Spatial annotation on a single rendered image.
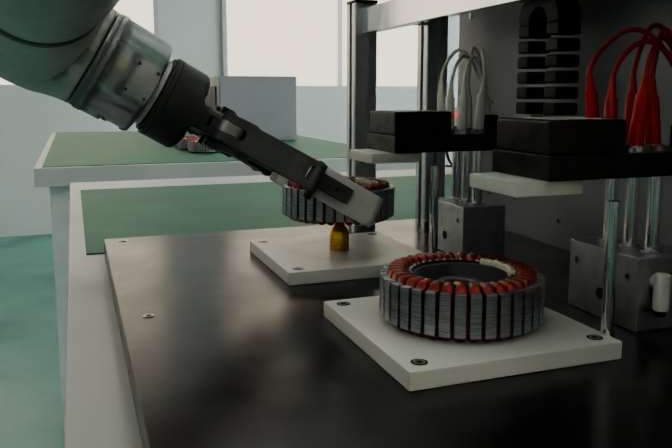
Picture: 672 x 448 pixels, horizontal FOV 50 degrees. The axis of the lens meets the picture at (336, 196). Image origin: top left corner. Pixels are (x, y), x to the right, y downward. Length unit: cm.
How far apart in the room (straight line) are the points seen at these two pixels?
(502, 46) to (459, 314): 52
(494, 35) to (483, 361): 57
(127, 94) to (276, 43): 474
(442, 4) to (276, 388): 43
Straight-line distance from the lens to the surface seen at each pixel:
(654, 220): 56
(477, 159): 75
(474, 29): 97
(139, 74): 62
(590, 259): 58
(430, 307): 46
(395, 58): 567
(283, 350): 48
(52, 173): 201
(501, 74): 91
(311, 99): 541
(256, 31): 531
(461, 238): 74
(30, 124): 516
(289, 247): 74
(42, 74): 61
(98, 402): 49
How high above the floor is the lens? 94
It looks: 8 degrees down
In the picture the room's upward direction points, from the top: straight up
